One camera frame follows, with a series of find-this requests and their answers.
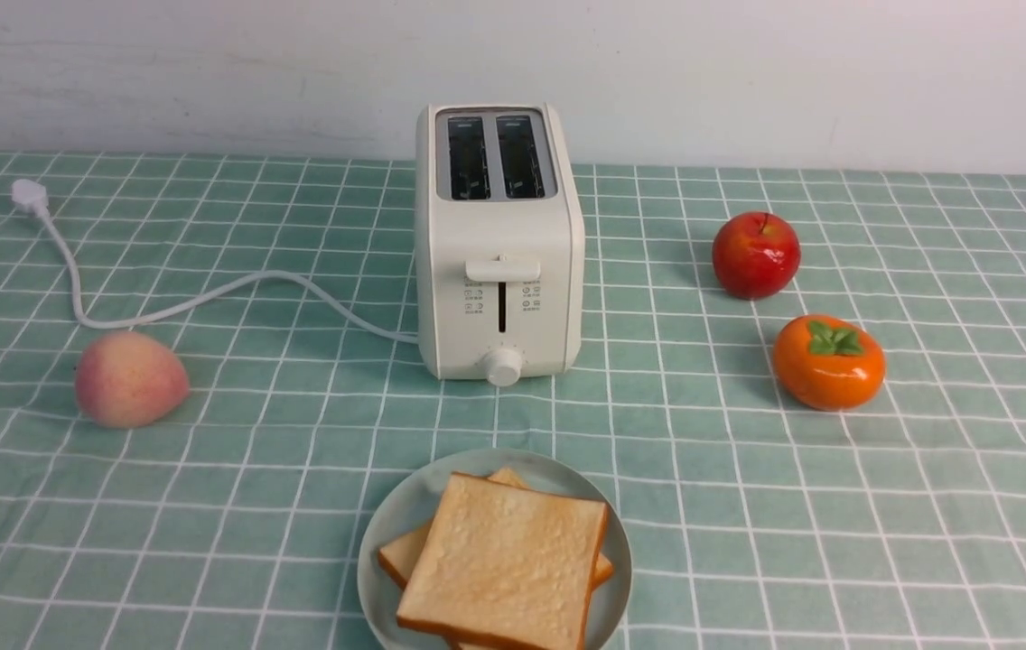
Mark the light green round plate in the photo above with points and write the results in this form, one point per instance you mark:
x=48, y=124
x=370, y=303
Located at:
x=412, y=503

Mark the toasted bread slice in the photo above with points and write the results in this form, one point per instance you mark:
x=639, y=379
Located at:
x=504, y=564
x=400, y=552

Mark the pink peach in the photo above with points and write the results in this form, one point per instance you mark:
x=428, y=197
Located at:
x=126, y=380

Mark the orange persimmon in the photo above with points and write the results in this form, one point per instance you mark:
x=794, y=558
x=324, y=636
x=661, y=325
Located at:
x=828, y=364

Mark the green checkered tablecloth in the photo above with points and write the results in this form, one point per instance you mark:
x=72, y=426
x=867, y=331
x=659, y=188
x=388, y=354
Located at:
x=756, y=522

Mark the white two-slot toaster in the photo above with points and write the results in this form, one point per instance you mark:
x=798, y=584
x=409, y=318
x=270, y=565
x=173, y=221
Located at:
x=499, y=244

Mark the red apple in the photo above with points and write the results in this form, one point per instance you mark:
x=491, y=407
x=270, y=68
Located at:
x=755, y=255

